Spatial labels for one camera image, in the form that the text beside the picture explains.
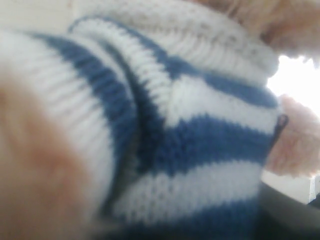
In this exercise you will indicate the brown teddy bear striped sweater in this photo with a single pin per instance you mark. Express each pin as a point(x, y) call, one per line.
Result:
point(146, 120)

